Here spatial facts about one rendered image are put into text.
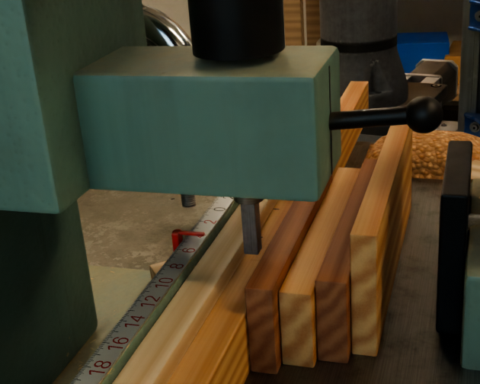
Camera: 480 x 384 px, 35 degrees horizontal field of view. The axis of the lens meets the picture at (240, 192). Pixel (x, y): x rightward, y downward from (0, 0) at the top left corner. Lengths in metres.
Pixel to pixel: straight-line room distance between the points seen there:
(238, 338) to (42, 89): 0.17
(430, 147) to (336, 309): 0.30
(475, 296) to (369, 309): 0.06
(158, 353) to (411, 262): 0.23
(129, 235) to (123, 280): 1.96
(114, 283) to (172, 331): 0.37
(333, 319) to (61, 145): 0.18
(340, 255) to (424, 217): 0.18
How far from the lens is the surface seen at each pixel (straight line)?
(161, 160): 0.42
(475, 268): 0.43
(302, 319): 0.43
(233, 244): 0.48
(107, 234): 2.76
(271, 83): 0.39
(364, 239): 0.42
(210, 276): 0.45
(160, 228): 2.75
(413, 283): 0.53
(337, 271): 0.44
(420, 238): 0.59
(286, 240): 0.47
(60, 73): 0.42
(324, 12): 1.17
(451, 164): 0.47
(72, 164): 0.43
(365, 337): 0.45
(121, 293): 0.75
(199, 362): 0.39
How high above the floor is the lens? 1.17
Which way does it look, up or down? 23 degrees down
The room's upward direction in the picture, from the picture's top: 4 degrees counter-clockwise
